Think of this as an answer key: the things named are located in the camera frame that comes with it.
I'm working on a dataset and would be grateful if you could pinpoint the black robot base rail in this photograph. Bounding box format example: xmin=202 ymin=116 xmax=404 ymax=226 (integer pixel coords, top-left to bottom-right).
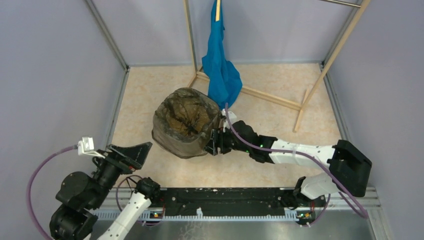
xmin=139 ymin=187 xmax=327 ymax=226

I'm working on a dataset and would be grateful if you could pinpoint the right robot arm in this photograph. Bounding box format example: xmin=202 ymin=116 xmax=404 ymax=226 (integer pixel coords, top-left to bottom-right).
xmin=204 ymin=120 xmax=373 ymax=206

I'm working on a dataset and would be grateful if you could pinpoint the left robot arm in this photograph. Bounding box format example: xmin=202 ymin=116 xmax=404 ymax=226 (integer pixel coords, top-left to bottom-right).
xmin=49 ymin=138 xmax=161 ymax=240

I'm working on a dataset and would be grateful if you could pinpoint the aluminium enclosure post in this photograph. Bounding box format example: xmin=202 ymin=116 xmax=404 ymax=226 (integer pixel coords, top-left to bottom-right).
xmin=84 ymin=0 xmax=130 ymax=72

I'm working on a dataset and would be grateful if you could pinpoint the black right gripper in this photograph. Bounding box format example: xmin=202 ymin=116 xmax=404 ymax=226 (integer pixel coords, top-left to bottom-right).
xmin=203 ymin=124 xmax=251 ymax=155

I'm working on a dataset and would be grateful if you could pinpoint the dark translucent trash bag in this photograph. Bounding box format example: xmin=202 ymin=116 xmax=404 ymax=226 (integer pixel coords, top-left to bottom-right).
xmin=151 ymin=87 xmax=222 ymax=159

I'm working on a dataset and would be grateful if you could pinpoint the blue hanging cloth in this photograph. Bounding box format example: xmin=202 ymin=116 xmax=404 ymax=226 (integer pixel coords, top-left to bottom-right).
xmin=201 ymin=0 xmax=243 ymax=110

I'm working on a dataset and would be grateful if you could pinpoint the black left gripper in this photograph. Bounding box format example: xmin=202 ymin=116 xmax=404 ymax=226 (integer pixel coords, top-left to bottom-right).
xmin=89 ymin=140 xmax=153 ymax=209

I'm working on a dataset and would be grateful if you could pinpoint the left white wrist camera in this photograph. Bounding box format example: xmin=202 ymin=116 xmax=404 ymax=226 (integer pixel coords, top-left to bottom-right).
xmin=77 ymin=136 xmax=106 ymax=159

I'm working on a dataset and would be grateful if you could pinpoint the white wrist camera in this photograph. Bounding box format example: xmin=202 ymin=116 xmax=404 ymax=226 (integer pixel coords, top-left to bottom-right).
xmin=221 ymin=109 xmax=238 ymax=132
xmin=77 ymin=136 xmax=106 ymax=159

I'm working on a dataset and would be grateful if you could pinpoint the wooden clothes rack frame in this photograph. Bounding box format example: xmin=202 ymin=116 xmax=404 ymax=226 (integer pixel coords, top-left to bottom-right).
xmin=182 ymin=0 xmax=371 ymax=133

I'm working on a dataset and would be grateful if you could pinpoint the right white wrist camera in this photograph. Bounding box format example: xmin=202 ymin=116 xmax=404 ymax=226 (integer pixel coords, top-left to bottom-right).
xmin=221 ymin=109 xmax=238 ymax=132

